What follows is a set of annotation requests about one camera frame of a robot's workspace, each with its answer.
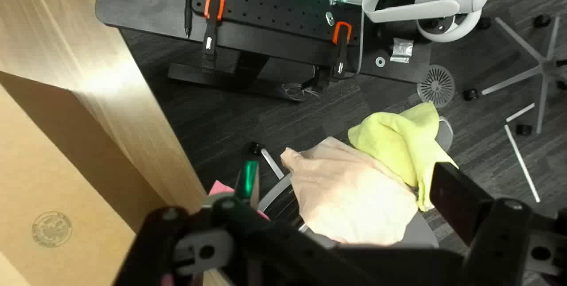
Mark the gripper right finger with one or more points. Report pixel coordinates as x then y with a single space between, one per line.
500 233

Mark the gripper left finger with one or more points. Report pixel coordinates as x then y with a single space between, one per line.
155 241

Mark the white chair base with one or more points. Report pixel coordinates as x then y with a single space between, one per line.
522 162

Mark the pink t-shirt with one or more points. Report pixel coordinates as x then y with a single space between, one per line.
219 187

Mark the yellow towel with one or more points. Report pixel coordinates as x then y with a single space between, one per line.
398 144

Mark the brown cardboard box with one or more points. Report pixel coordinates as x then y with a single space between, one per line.
53 144

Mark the peach t-shirt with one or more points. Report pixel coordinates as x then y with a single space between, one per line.
350 193

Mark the office chair base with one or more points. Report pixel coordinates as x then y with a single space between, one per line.
545 69

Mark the round floor grate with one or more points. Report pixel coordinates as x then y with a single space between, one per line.
436 86

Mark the piece of silver tape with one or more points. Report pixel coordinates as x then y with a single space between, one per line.
402 50

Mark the metal washer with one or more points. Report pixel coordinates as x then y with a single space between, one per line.
380 62

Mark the orange and black clamp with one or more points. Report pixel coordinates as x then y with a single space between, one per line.
211 25
340 49

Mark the black pen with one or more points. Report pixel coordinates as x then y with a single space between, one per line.
189 2

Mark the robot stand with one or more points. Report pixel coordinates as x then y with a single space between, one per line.
274 7

